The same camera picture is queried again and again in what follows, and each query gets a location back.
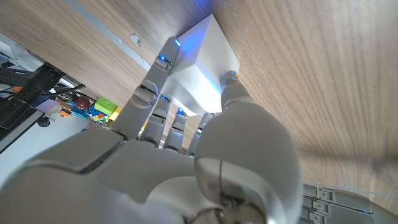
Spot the dark red ball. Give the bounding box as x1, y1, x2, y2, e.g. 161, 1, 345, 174
73, 96, 91, 110

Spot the white cube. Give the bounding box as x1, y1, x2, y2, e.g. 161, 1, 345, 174
161, 14, 240, 118

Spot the black computer monitor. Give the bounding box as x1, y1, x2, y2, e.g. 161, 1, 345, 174
0, 62, 86, 153

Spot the flat white box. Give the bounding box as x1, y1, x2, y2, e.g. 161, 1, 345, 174
0, 32, 46, 74

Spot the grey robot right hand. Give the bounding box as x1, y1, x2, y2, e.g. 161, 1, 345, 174
0, 36, 398, 224

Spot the green cube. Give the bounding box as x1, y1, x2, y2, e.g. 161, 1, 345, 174
94, 96, 118, 116

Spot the colourful toy block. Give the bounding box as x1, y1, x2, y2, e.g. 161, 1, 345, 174
88, 105, 109, 123

